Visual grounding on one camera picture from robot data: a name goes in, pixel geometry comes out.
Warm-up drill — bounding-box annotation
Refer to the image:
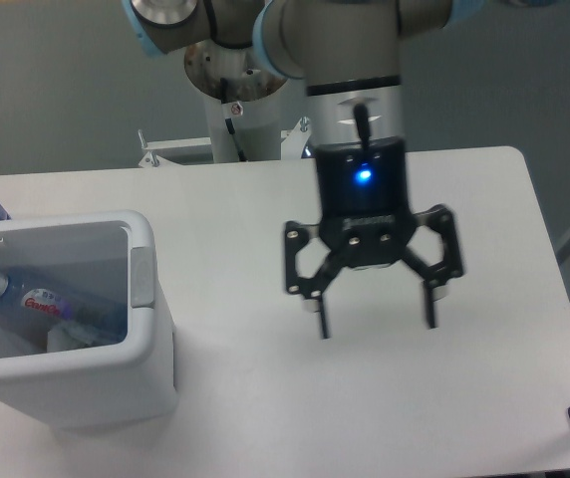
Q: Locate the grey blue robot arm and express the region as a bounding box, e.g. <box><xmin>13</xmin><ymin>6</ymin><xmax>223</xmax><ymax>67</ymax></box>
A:
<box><xmin>123</xmin><ymin>1</ymin><xmax>481</xmax><ymax>338</ymax></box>

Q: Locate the clear plastic bottle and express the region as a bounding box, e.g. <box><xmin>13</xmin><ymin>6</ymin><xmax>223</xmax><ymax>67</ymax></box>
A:
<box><xmin>0</xmin><ymin>268</ymin><xmax>128</xmax><ymax>347</ymax></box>

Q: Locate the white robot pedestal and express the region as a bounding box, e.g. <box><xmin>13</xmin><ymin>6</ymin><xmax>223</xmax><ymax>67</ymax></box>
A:
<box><xmin>136</xmin><ymin>27</ymin><xmax>316</xmax><ymax>169</ymax></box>

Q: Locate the black cable on pedestal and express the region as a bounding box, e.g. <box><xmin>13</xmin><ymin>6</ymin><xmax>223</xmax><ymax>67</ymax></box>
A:
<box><xmin>218</xmin><ymin>77</ymin><xmax>247</xmax><ymax>163</ymax></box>

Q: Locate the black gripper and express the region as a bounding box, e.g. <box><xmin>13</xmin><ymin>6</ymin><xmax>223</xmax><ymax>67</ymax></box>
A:
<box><xmin>283</xmin><ymin>138</ymin><xmax>464</xmax><ymax>340</ymax></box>

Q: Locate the white trash can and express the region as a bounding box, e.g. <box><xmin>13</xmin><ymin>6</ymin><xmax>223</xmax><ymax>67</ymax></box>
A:
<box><xmin>0</xmin><ymin>211</ymin><xmax>178</xmax><ymax>428</ymax></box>

